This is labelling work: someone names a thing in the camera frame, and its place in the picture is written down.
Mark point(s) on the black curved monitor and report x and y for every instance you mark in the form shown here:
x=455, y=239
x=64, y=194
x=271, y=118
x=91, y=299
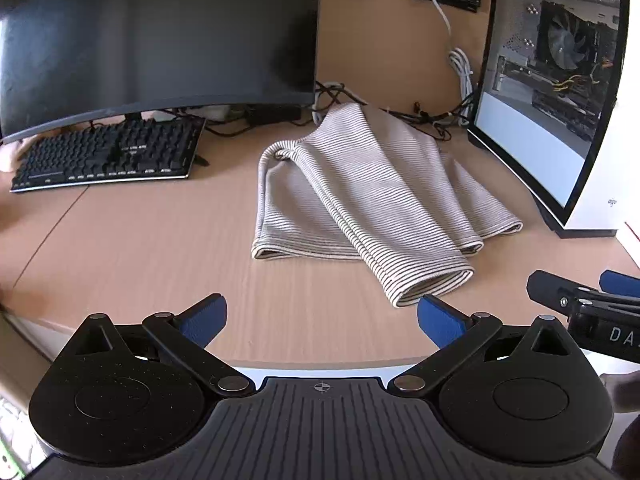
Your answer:
x=150, y=35

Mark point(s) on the dark red clothing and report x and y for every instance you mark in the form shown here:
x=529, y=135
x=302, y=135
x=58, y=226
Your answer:
x=630, y=450

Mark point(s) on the black keyboard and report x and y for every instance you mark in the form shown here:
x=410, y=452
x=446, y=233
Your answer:
x=100, y=155

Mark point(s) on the pink cloth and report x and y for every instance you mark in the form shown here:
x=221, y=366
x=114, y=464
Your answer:
x=10, y=157

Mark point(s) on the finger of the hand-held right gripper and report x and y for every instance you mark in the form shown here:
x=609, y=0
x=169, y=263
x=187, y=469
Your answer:
x=622, y=282
x=550, y=287

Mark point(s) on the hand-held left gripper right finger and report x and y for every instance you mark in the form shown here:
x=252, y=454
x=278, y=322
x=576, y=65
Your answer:
x=440, y=322

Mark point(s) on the white computer case glass panel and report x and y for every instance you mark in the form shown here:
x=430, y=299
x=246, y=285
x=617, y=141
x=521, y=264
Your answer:
x=540, y=125

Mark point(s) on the striped knit garment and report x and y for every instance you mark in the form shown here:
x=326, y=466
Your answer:
x=360, y=185

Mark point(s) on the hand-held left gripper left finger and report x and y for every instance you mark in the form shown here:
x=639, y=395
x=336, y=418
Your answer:
x=205, y=317

